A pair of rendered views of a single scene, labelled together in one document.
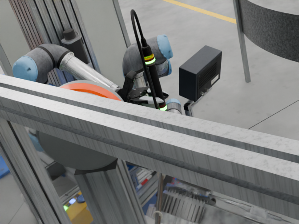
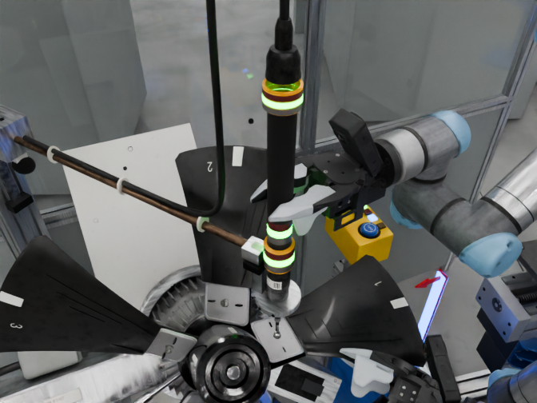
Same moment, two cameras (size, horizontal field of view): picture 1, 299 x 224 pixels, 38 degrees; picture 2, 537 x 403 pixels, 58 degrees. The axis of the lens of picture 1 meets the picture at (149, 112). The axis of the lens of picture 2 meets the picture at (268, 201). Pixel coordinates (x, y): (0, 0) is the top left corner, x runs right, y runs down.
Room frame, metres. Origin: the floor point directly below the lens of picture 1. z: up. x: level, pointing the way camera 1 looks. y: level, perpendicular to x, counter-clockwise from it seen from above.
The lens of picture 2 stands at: (1.49, -0.49, 1.90)
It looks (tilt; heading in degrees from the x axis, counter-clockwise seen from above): 42 degrees down; 108
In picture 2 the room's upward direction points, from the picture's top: straight up
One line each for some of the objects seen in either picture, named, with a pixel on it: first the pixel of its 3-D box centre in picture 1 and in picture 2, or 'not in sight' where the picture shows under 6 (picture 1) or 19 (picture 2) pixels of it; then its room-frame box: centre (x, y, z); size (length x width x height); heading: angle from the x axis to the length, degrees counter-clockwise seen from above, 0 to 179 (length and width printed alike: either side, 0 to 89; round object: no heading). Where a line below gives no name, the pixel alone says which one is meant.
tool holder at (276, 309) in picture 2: not in sight; (272, 275); (1.35, -0.05, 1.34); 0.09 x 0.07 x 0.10; 167
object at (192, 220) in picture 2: not in sight; (121, 187); (1.06, 0.02, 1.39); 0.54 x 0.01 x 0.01; 167
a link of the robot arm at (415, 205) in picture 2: not in sight; (423, 197); (1.55, 0.16, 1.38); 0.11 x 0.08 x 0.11; 138
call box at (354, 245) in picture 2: not in sight; (356, 233); (1.43, 0.41, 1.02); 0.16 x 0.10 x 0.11; 132
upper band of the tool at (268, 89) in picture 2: (148, 60); (282, 95); (1.36, -0.05, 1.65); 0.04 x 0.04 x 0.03
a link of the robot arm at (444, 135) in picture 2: not in sight; (429, 143); (1.54, 0.17, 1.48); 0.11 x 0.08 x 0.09; 52
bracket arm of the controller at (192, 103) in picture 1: (198, 96); not in sight; (2.05, -0.28, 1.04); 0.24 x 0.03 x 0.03; 132
